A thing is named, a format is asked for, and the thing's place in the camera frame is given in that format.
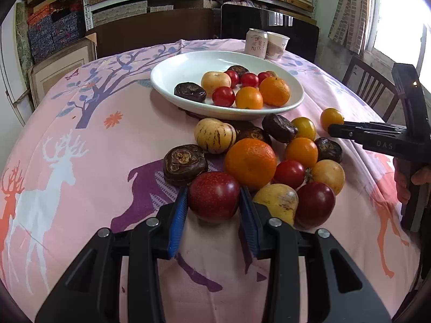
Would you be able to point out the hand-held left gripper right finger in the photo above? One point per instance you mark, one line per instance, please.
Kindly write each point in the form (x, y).
(249, 228)

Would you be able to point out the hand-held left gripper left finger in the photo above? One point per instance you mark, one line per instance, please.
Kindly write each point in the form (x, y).
(177, 225)

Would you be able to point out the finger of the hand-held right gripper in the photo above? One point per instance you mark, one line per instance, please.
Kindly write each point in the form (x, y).
(380, 125)
(343, 131)

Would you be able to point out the small yellow tomato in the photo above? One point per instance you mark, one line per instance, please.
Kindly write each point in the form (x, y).
(304, 128)
(331, 118)

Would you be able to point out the dark brown water chestnut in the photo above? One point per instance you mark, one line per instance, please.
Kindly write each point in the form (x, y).
(328, 149)
(279, 128)
(190, 92)
(185, 165)
(252, 131)
(238, 70)

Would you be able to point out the yellow passion fruit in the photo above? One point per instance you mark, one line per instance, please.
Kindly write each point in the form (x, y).
(276, 202)
(328, 176)

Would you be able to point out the bright red plum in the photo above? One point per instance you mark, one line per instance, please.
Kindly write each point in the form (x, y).
(213, 197)

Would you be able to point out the small red tomato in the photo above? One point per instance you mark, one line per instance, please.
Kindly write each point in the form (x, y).
(289, 174)
(264, 76)
(249, 80)
(223, 96)
(232, 78)

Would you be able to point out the dark red plum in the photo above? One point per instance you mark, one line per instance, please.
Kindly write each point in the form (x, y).
(315, 205)

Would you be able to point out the striped yellow pepino melon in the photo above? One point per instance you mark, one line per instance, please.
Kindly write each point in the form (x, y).
(215, 136)

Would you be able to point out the pale yellow round fruit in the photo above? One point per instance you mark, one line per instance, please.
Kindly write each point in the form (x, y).
(215, 82)

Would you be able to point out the white plate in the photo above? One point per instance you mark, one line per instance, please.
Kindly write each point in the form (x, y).
(181, 70)

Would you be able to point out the person's right hand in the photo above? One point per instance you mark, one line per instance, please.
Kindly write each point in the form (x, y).
(402, 181)

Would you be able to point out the dark wooden chair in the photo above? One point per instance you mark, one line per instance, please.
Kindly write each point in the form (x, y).
(362, 74)

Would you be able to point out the pink printed tablecloth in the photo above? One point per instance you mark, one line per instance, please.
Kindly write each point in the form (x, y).
(101, 175)

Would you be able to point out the printed paper cup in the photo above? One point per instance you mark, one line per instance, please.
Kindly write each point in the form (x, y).
(277, 47)

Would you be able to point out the bright window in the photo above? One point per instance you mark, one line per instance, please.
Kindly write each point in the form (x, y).
(397, 13)

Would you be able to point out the plaid curtain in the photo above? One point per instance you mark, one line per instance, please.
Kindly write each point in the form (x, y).
(353, 13)

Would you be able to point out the pale beverage can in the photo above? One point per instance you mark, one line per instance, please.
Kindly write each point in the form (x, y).
(256, 42)

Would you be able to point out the black glossy panel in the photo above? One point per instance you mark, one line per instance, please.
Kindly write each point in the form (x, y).
(235, 20)

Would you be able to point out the pink cloth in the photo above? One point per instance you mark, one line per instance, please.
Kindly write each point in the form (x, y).
(249, 3)

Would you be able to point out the row of grey boxes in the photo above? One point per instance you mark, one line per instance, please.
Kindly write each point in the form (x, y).
(118, 13)

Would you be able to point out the stack of blue floral boxes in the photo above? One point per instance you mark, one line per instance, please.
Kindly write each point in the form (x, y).
(57, 30)

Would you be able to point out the white metal shelf rack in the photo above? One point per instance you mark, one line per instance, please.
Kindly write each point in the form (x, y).
(87, 0)

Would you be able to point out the marbled grey board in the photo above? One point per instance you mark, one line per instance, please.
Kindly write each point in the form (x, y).
(22, 30)

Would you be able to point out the wooden picture frame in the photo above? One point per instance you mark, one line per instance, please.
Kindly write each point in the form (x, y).
(57, 70)

